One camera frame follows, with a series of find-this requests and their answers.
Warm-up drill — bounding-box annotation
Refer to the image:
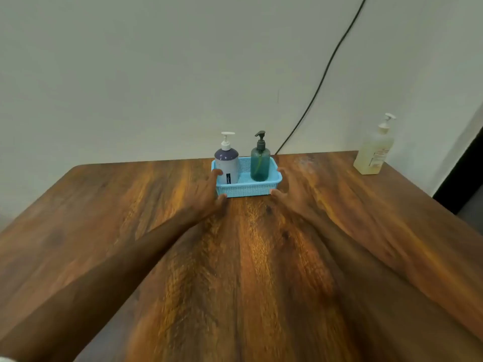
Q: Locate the small dark green bottle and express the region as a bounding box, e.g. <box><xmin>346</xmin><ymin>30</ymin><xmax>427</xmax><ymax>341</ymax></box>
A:
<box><xmin>250</xmin><ymin>146</ymin><xmax>271</xmax><ymax>182</ymax></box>

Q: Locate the person's right forearm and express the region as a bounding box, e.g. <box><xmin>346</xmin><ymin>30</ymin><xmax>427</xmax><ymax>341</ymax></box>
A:
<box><xmin>301</xmin><ymin>211</ymin><xmax>483</xmax><ymax>362</ymax></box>

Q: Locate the black cable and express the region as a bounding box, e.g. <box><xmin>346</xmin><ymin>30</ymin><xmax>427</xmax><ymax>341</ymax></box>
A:
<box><xmin>274</xmin><ymin>0</ymin><xmax>369</xmax><ymax>155</ymax></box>

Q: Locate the person's right hand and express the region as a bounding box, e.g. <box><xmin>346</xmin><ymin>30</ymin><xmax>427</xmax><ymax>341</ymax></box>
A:
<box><xmin>270</xmin><ymin>167</ymin><xmax>322</xmax><ymax>224</ymax></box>

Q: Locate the small purple and white bottle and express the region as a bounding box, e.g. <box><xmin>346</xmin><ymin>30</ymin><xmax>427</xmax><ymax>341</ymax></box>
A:
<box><xmin>214</xmin><ymin>131</ymin><xmax>240</xmax><ymax>185</ymax></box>

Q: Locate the blue plastic basket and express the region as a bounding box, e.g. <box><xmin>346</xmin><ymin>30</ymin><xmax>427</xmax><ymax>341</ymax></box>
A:
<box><xmin>211</xmin><ymin>156</ymin><xmax>283</xmax><ymax>199</ymax></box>

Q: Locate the large translucent bottle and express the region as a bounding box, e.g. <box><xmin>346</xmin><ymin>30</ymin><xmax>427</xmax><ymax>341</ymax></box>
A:
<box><xmin>353</xmin><ymin>126</ymin><xmax>395</xmax><ymax>175</ymax></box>

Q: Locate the person's left hand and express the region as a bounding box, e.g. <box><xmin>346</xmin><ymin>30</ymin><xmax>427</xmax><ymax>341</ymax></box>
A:
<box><xmin>185</xmin><ymin>169</ymin><xmax>228</xmax><ymax>226</ymax></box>

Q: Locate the person's left forearm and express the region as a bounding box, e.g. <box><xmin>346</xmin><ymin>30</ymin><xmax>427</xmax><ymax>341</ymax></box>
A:
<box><xmin>0</xmin><ymin>213</ymin><xmax>212</xmax><ymax>362</ymax></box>

